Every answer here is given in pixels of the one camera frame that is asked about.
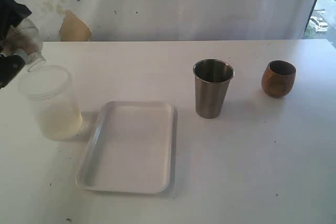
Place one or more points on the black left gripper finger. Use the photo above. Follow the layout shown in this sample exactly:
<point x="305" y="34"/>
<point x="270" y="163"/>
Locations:
<point x="12" y="14"/>

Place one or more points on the clear glass jar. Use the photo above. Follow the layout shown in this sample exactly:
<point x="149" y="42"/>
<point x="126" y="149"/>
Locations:
<point x="24" y="40"/>

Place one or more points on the steel metal cup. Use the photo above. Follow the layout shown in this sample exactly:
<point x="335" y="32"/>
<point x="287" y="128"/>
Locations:
<point x="212" y="78"/>

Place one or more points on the brown wooden cup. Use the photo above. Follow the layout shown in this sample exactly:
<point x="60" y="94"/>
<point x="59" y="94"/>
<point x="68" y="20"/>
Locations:
<point x="278" y="78"/>

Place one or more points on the frosted plastic container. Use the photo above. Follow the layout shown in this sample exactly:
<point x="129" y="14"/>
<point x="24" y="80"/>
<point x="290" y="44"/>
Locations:
<point x="51" y="97"/>

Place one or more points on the white plastic tray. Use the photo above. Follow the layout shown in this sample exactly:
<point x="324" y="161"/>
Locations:
<point x="129" y="150"/>

